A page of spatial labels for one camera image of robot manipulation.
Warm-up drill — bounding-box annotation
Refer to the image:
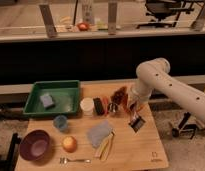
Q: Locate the purple bowl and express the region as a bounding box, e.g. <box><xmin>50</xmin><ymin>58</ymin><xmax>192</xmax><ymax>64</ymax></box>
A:
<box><xmin>19</xmin><ymin>130</ymin><xmax>50</xmax><ymax>161</ymax></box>

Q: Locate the red apple on shelf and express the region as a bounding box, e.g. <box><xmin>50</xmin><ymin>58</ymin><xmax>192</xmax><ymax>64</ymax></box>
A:
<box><xmin>77</xmin><ymin>22</ymin><xmax>90</xmax><ymax>31</ymax></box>

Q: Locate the white paper cup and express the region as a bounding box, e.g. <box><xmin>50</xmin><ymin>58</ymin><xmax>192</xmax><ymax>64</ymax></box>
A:
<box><xmin>80</xmin><ymin>98</ymin><xmax>94</xmax><ymax>115</ymax></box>

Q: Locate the small metal cup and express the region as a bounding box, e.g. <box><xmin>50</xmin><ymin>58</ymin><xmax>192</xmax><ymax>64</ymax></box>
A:
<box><xmin>107</xmin><ymin>102</ymin><xmax>118</xmax><ymax>114</ymax></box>

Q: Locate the dark red pine cone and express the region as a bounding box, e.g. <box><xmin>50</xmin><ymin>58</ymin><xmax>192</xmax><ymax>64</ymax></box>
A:
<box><xmin>111</xmin><ymin>86</ymin><xmax>127</xmax><ymax>105</ymax></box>

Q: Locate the green plastic tray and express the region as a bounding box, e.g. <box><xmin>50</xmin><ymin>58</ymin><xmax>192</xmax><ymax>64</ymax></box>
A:
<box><xmin>23</xmin><ymin>80</ymin><xmax>80</xmax><ymax>118</ymax></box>

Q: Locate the black office chair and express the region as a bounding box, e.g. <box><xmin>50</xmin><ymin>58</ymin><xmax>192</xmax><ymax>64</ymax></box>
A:
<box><xmin>137</xmin><ymin>0</ymin><xmax>194</xmax><ymax>29</ymax></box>

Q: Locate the blue sponge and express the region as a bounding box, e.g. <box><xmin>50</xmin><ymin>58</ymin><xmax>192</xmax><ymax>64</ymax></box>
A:
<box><xmin>40</xmin><ymin>93</ymin><xmax>55</xmax><ymax>108</ymax></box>

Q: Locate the blue plastic cup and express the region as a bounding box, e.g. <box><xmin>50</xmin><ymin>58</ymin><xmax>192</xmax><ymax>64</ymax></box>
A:
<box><xmin>53</xmin><ymin>115</ymin><xmax>68</xmax><ymax>132</ymax></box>

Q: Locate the metal fork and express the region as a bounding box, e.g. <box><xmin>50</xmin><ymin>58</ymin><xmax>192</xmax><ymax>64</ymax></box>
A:
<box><xmin>59</xmin><ymin>157</ymin><xmax>91</xmax><ymax>164</ymax></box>

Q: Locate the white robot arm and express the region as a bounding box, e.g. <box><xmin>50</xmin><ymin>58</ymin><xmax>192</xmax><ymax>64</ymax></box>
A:
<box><xmin>127</xmin><ymin>58</ymin><xmax>205</xmax><ymax>125</ymax></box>

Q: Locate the black stand at left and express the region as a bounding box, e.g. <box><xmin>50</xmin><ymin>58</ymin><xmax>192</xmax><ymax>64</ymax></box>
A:
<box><xmin>0</xmin><ymin>133</ymin><xmax>21</xmax><ymax>171</ymax></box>

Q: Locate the black brush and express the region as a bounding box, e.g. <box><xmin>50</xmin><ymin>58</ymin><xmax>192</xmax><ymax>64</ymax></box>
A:
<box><xmin>93</xmin><ymin>98</ymin><xmax>105</xmax><ymax>115</ymax></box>

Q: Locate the white orange gripper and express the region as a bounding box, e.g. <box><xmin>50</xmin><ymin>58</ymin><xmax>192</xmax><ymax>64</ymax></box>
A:
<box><xmin>127</xmin><ymin>95</ymin><xmax>145</xmax><ymax>133</ymax></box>

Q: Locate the grey blue cloth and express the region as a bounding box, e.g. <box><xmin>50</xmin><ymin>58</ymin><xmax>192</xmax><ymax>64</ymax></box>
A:
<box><xmin>87</xmin><ymin>120</ymin><xmax>113</xmax><ymax>148</ymax></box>

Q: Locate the black tripod at right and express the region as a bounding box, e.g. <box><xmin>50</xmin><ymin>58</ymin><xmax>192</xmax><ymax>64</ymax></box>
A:
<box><xmin>171</xmin><ymin>112</ymin><xmax>205</xmax><ymax>139</ymax></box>

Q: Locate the red brown bowl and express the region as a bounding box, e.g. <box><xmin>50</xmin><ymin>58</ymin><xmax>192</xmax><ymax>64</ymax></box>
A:
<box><xmin>121</xmin><ymin>94</ymin><xmax>130</xmax><ymax>113</ymax></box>

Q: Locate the yellow apple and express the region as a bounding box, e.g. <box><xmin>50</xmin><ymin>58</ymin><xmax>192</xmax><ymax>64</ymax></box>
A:
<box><xmin>62</xmin><ymin>136</ymin><xmax>77</xmax><ymax>153</ymax></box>

